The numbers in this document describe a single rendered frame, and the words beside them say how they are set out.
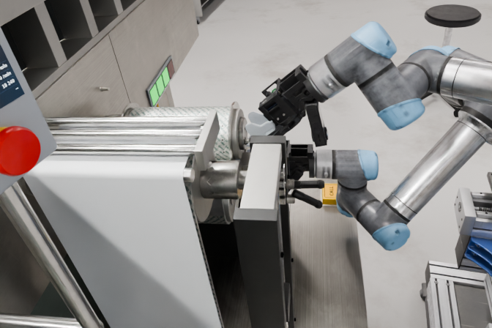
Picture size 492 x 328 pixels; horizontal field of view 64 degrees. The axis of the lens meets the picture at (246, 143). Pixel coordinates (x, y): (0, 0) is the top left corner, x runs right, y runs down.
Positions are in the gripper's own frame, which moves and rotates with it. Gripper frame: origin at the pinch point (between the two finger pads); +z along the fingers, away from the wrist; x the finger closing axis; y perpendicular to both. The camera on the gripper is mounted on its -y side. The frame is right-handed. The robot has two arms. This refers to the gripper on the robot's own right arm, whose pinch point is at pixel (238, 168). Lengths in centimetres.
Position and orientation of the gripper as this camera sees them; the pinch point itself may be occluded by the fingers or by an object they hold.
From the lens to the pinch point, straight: 105.1
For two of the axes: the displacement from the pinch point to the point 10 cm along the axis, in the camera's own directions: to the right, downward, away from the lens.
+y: -1.0, -8.0, -5.9
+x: -1.4, 6.0, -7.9
